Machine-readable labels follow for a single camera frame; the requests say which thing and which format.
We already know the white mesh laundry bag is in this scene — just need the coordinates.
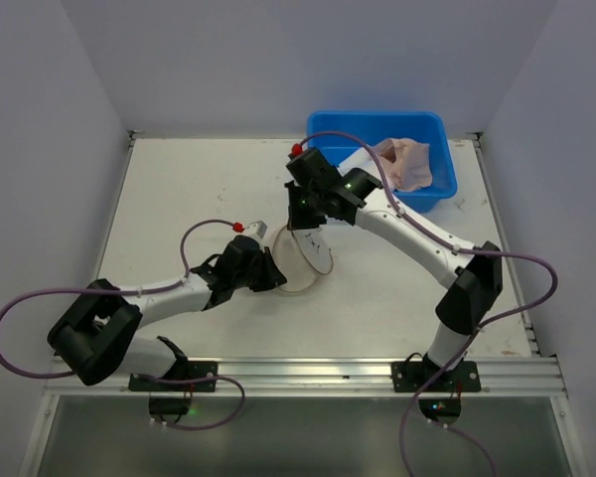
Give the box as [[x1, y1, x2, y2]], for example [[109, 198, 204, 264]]
[[269, 226, 334, 296]]

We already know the white padded bra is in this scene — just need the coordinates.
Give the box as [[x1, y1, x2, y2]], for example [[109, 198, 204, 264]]
[[338, 148, 379, 177]]

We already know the pink beige bra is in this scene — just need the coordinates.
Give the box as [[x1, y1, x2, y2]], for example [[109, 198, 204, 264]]
[[372, 138, 433, 193]]

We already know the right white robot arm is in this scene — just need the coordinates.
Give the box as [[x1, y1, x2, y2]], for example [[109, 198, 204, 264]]
[[285, 145, 503, 376]]

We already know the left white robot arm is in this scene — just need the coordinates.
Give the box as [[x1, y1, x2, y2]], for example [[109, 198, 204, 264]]
[[47, 236, 287, 387]]

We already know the blue plastic bin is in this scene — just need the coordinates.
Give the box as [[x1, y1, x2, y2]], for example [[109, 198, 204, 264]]
[[306, 110, 458, 213]]

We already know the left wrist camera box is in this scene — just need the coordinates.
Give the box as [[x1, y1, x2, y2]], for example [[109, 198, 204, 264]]
[[232, 221, 267, 242]]

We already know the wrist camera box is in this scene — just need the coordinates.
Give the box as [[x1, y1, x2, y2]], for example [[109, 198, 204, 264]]
[[288, 143, 303, 159], [232, 221, 267, 242]]

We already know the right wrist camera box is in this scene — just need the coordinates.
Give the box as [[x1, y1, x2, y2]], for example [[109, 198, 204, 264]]
[[288, 143, 303, 159]]

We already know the aluminium front rail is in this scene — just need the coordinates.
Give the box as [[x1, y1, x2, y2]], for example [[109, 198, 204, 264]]
[[44, 357, 567, 398]]

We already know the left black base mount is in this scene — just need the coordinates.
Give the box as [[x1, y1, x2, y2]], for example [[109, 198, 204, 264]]
[[128, 360, 219, 424]]

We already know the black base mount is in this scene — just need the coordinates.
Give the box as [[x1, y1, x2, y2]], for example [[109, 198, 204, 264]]
[[128, 360, 219, 424], [390, 353, 482, 424]]

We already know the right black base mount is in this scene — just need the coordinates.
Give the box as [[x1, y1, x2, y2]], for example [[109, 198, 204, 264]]
[[390, 353, 482, 424]]

